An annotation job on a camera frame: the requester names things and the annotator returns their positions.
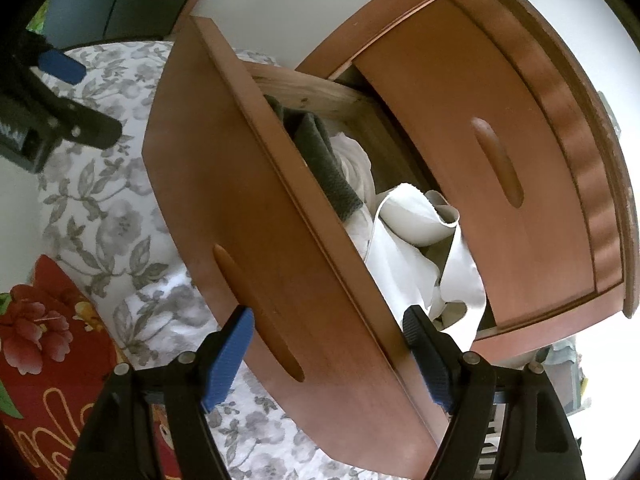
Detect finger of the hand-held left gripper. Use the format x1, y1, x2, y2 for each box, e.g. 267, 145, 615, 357
12, 25, 85, 86
25, 62, 122, 150

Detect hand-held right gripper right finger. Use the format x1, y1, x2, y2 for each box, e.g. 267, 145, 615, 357
402, 305, 588, 480

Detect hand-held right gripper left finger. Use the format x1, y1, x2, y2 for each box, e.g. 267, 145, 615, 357
65, 306, 256, 480

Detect white cloth garment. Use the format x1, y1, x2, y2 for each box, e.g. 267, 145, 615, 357
345, 184, 490, 347

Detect brown wooden drawer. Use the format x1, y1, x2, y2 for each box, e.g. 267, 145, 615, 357
141, 16, 496, 480
350, 0, 626, 333

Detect closed brown wooden drawer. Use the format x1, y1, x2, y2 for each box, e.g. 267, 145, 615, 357
350, 0, 626, 333

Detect grey floral bedsheet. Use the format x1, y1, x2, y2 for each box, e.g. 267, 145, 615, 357
37, 42, 401, 480

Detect dark grey refrigerator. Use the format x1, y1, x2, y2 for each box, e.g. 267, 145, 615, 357
45, 0, 221, 48

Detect red floral blanket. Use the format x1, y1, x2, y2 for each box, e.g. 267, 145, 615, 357
0, 254, 183, 480

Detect white rolled cloth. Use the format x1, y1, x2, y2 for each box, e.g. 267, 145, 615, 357
327, 132, 377, 211

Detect dark grey knit cloth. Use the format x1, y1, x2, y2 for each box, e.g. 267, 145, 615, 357
264, 94, 365, 222

